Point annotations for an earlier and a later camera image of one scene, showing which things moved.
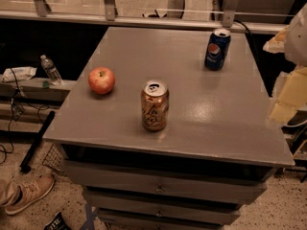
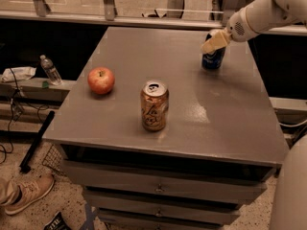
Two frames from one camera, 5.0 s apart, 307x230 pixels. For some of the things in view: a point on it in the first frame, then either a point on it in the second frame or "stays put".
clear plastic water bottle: x=51 y=70 stays put
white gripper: x=297 y=42 to x=238 y=29
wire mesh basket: x=53 y=158 stays put
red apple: x=102 y=80 stays put
